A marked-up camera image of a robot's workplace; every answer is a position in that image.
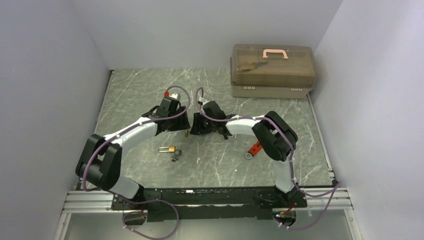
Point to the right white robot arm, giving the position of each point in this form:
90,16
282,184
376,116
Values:
275,136

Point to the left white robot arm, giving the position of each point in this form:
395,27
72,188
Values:
101,159

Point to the red handled adjustable wrench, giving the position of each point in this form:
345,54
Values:
253,151

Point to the black keys bunch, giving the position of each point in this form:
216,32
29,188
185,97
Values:
175,156

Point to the brown translucent toolbox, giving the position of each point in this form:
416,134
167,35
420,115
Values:
252,76

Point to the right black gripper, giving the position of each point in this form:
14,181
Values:
197,128

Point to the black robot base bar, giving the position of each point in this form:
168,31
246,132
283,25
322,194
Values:
261,203

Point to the aluminium frame rail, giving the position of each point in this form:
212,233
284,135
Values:
99,202

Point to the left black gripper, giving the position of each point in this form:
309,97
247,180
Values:
183,123

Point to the pink toolbox handle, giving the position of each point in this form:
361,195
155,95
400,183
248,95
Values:
266,52

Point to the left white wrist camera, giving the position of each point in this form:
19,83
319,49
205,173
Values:
175,96

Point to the brass padlock long shackle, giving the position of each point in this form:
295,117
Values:
168,149

